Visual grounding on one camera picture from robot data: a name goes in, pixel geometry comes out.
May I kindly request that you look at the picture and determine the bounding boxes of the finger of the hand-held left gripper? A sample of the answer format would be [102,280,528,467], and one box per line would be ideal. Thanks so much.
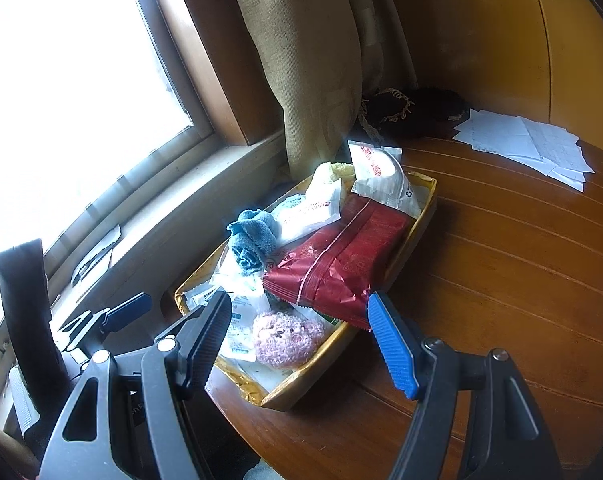
[56,292,153,353]

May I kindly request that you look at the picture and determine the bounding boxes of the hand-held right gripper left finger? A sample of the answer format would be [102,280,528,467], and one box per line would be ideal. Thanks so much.
[38,290,233,480]

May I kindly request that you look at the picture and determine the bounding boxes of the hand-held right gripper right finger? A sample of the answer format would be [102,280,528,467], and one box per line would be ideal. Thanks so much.
[366,290,565,480]

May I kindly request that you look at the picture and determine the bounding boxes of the white printed packet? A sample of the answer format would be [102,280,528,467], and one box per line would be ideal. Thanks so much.
[184,272,242,311]
[220,292,274,363]

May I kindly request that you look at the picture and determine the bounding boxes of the pink knitted ball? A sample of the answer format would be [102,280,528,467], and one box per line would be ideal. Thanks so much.
[251,311,327,368]

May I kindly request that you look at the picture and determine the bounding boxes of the red foil bag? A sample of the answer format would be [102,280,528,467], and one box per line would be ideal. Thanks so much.
[262,195,425,331]

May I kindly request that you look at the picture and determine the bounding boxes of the yellow cardboard box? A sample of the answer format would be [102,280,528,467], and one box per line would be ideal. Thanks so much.
[174,170,439,411]

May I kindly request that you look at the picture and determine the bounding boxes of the blue towel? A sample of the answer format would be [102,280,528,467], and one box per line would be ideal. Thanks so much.
[226,207,280,277]

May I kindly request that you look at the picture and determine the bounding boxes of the white tissue packet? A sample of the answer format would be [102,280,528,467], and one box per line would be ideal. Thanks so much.
[381,180,432,221]

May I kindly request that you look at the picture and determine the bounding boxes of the white packet with red print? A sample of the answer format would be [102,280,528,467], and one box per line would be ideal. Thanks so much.
[274,180,343,243]

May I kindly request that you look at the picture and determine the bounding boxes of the white face mask packet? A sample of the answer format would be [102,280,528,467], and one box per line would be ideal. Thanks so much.
[347,139,407,207]

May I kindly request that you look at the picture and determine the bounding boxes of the yellow towel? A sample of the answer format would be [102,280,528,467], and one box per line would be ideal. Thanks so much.
[309,161,357,191]

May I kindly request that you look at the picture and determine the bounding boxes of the grey torn envelope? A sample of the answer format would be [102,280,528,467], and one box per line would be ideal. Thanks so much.
[78,225,123,263]

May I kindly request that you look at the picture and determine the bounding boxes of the beige stone windowsill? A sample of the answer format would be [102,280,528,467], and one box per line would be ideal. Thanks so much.
[0,132,294,361]

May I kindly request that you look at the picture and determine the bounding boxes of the window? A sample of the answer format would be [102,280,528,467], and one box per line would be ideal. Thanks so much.
[0,0,196,333]

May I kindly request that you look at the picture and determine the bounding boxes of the dark fringed cloth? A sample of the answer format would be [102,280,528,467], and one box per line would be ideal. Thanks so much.
[359,86,472,138]

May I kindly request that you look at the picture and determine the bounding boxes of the pile of white paper sheets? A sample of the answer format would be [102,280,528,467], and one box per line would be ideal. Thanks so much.
[451,108,596,193]

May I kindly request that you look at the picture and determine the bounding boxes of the brown wooden window casing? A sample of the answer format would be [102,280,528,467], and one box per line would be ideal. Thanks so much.
[146,0,282,148]

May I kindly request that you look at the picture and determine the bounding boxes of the beige curtain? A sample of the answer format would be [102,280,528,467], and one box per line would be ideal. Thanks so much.
[224,0,417,181]

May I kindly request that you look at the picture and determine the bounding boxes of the yellow wooden cabinet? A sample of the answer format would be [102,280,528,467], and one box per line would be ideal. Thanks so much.
[376,0,603,161]

